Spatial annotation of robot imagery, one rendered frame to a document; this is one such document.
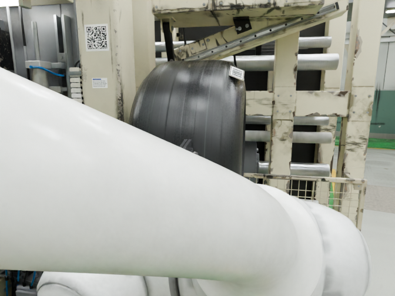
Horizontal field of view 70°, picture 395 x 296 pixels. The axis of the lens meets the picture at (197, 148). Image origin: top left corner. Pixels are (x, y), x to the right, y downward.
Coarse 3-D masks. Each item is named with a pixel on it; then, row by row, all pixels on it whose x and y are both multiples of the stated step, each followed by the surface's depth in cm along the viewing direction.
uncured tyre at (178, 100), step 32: (160, 64) 82; (192, 64) 77; (224, 64) 77; (160, 96) 69; (192, 96) 67; (224, 96) 67; (160, 128) 66; (192, 128) 65; (224, 128) 64; (224, 160) 64
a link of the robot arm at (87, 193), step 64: (0, 128) 7; (64, 128) 8; (128, 128) 10; (0, 192) 6; (64, 192) 7; (128, 192) 8; (192, 192) 10; (256, 192) 13; (0, 256) 7; (64, 256) 8; (128, 256) 9; (192, 256) 10; (256, 256) 13; (320, 256) 21
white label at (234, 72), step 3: (231, 66) 76; (231, 69) 74; (234, 69) 75; (237, 69) 75; (240, 69) 76; (231, 72) 73; (234, 72) 73; (237, 72) 74; (240, 72) 75; (243, 72) 75; (231, 75) 72; (234, 75) 72; (237, 75) 73; (240, 75) 73; (243, 75) 74; (237, 78) 72; (240, 78) 72; (243, 78) 73
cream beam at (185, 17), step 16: (160, 0) 102; (176, 0) 101; (192, 0) 100; (208, 0) 99; (224, 0) 98; (240, 0) 97; (256, 0) 97; (272, 0) 96; (288, 0) 95; (304, 0) 94; (320, 0) 93; (160, 16) 108; (176, 16) 108; (192, 16) 108; (208, 16) 108; (224, 16) 108; (256, 16) 108; (272, 16) 107; (288, 16) 107
